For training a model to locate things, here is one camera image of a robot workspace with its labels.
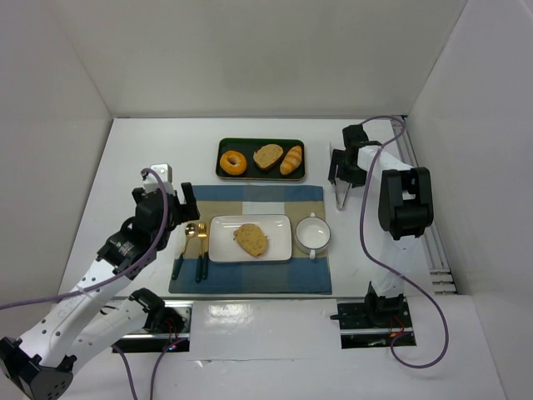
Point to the gold fork green handle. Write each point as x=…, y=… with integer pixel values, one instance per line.
x=202, y=235

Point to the dark green serving tray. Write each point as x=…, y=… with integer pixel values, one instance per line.
x=247, y=146

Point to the orange bagel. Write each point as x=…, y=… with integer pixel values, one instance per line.
x=233, y=163

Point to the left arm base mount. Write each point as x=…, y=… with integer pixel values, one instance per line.
x=173, y=332

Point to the white two-handled soup bowl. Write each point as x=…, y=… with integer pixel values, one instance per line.
x=312, y=235

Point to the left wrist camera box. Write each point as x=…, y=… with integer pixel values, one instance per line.
x=155, y=174

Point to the white rectangular plate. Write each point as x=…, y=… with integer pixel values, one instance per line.
x=223, y=247

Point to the gold spoon green handle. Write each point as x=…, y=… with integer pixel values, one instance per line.
x=190, y=232

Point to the brown bread slice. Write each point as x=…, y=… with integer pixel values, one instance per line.
x=251, y=239
x=267, y=156

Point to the aluminium rail frame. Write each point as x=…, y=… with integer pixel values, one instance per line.
x=439, y=269

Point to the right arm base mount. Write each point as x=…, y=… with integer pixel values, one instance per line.
x=359, y=330

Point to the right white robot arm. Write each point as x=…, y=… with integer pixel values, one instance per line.
x=404, y=203

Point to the gold knife green handle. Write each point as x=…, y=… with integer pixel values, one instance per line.
x=205, y=258

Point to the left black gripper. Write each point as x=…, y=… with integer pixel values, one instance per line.
x=183, y=204

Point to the golden bread roll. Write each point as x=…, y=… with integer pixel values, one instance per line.
x=291, y=161

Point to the metal food tongs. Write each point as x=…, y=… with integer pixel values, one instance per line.
x=338, y=176

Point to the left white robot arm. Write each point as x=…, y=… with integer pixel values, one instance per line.
x=43, y=361

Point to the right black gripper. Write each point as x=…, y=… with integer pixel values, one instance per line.
x=344, y=167

